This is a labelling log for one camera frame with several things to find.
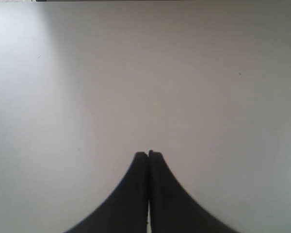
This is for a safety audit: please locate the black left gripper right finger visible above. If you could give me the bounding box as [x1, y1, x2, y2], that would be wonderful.
[148, 150, 236, 233]

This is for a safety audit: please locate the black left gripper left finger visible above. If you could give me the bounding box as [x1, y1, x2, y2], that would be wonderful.
[67, 152, 148, 233]

